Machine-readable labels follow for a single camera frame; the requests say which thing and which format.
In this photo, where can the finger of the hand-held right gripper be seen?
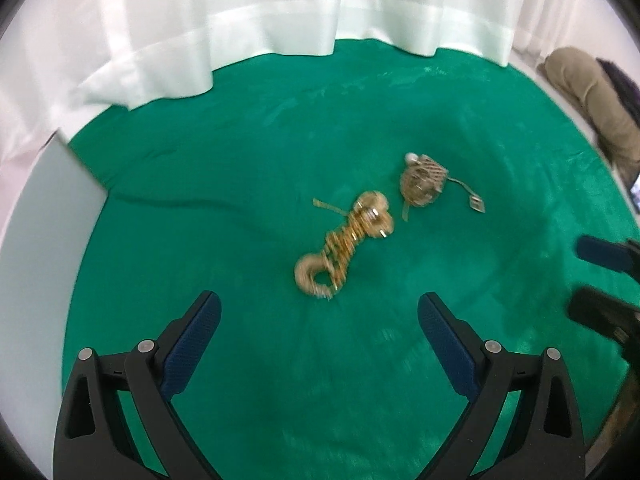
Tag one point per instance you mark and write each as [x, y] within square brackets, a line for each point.
[605, 315]
[605, 256]

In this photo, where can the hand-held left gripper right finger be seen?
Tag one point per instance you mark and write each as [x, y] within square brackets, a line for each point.
[445, 340]

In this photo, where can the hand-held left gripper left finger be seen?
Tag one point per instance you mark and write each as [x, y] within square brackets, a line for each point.
[192, 340]

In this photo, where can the gold mesh pendant cluster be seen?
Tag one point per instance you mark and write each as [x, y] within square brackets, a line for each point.
[420, 185]

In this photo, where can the brown cloth bundle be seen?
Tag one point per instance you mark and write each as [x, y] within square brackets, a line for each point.
[590, 90]

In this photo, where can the dark fuzzy cloth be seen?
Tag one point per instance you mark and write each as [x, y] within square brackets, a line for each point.
[625, 85]

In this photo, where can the green cloth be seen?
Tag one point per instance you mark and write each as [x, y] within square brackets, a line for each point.
[250, 160]

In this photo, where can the white curtain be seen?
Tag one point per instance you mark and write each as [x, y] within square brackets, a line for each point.
[250, 0]

